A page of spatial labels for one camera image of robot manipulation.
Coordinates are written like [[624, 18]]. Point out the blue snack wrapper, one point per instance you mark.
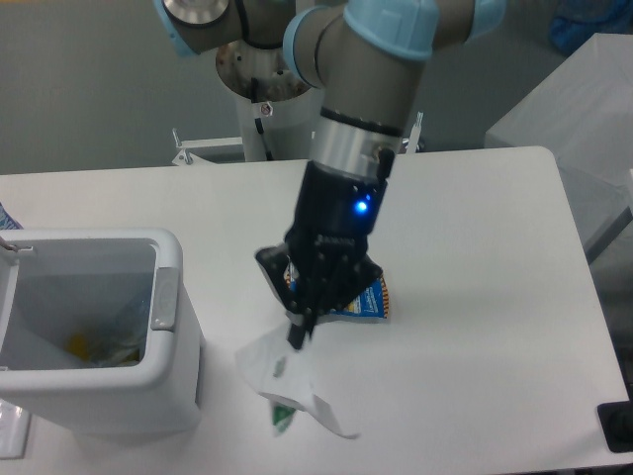
[[371, 306]]

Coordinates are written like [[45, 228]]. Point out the blue bag in corner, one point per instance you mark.
[[575, 22]]

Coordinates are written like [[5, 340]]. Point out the white table frame bracket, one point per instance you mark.
[[232, 149]]

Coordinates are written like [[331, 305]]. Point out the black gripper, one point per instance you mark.
[[328, 243]]

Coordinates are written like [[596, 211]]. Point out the blue white package left edge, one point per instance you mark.
[[7, 222]]

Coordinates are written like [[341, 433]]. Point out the white covered box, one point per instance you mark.
[[582, 113]]

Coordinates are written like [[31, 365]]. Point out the white plastic packaging trash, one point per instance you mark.
[[283, 376]]

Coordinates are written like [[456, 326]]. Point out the white trash can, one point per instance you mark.
[[55, 282]]

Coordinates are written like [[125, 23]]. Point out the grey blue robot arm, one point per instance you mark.
[[368, 58]]

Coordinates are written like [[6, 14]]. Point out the black device at table edge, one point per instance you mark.
[[616, 423]]

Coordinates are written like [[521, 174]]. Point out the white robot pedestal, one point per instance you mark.
[[272, 103]]

